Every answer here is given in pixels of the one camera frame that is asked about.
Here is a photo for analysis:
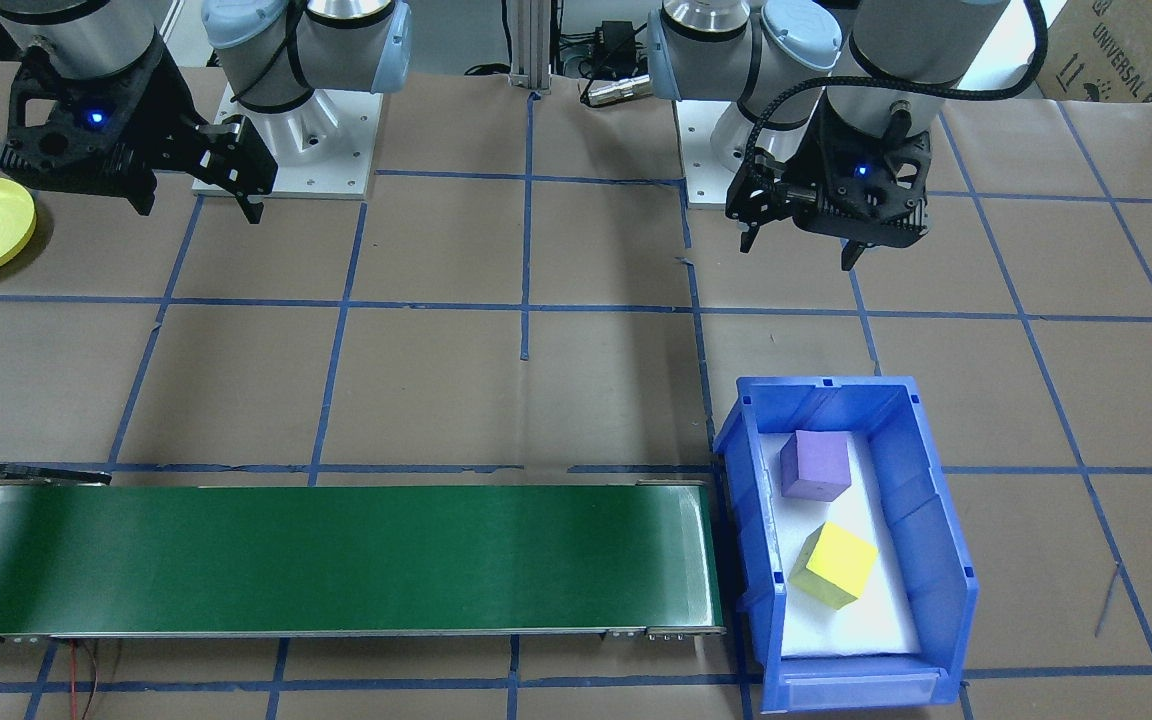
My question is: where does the purple foam block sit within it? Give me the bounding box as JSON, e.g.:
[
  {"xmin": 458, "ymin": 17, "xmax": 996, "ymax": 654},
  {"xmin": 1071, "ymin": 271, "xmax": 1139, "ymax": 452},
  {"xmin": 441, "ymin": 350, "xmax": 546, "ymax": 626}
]
[{"xmin": 779, "ymin": 430, "xmax": 853, "ymax": 502}]

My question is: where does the yellow foam block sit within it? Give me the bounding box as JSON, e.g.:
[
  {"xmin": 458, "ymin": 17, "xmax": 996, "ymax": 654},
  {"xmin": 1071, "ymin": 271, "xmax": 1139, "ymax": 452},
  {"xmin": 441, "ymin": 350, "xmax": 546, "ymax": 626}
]
[{"xmin": 789, "ymin": 521, "xmax": 879, "ymax": 610}]

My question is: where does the silver cylindrical connector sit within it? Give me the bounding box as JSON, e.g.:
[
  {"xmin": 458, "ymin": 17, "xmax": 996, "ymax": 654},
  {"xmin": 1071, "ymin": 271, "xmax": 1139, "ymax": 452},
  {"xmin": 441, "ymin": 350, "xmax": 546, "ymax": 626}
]
[{"xmin": 581, "ymin": 74, "xmax": 653, "ymax": 107}]

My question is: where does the black power adapter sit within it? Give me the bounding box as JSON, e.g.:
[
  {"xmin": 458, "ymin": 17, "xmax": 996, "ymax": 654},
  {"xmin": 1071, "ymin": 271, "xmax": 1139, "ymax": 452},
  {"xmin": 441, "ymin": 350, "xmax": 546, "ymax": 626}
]
[{"xmin": 596, "ymin": 20, "xmax": 638, "ymax": 63}]

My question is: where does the brown cardboard box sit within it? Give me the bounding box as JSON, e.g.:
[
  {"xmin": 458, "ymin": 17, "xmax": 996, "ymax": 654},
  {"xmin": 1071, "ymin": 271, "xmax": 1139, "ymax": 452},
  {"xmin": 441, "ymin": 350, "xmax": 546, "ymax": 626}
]
[{"xmin": 1036, "ymin": 0, "xmax": 1152, "ymax": 106}]

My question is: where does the blue plastic storage bin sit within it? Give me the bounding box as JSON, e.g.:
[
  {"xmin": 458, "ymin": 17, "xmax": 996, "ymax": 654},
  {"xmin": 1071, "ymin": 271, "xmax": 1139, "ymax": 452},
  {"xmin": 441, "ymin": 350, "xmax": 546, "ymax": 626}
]
[{"xmin": 713, "ymin": 376, "xmax": 979, "ymax": 716}]

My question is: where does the green conveyor belt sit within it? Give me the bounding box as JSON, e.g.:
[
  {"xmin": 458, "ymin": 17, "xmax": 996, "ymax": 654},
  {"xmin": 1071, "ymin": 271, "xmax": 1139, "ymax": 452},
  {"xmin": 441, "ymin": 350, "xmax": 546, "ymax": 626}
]
[{"xmin": 0, "ymin": 462, "xmax": 727, "ymax": 644}]

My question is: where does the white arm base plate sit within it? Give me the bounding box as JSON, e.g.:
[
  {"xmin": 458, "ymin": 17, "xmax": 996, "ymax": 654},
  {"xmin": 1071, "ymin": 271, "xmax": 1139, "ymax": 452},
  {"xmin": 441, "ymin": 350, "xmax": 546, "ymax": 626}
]
[
  {"xmin": 191, "ymin": 85, "xmax": 384, "ymax": 199},
  {"xmin": 678, "ymin": 98, "xmax": 769, "ymax": 209}
]

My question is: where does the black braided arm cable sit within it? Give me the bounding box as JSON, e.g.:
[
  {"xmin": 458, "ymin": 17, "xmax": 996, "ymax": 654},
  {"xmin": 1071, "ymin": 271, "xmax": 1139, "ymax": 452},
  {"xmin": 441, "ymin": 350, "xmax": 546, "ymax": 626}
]
[{"xmin": 748, "ymin": 0, "xmax": 1051, "ymax": 191}]

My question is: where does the thin red wire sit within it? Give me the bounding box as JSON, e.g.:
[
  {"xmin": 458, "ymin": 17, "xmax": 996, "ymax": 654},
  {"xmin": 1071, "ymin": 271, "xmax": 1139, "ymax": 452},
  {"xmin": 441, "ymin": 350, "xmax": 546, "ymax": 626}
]
[{"xmin": 71, "ymin": 640, "xmax": 103, "ymax": 720}]

